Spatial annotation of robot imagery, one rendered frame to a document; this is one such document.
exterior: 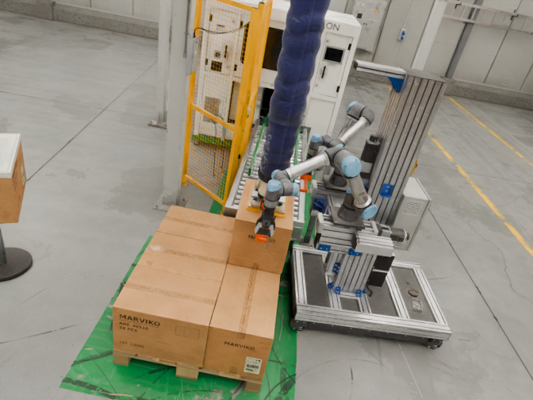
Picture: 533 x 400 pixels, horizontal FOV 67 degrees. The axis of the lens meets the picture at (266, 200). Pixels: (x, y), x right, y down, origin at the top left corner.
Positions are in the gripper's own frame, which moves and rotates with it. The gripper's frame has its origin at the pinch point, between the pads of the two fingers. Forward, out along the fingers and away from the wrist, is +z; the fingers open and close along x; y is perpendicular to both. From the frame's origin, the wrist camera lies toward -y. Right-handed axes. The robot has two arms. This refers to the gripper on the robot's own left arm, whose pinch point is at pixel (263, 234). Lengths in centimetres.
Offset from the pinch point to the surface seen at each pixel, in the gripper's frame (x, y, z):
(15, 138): 192, 65, 5
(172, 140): 103, 166, 28
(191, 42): 90, 161, -68
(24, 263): 184, 43, 104
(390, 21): -238, 995, -56
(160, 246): 71, 35, 53
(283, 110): 3, 48, -62
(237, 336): 3, -29, 57
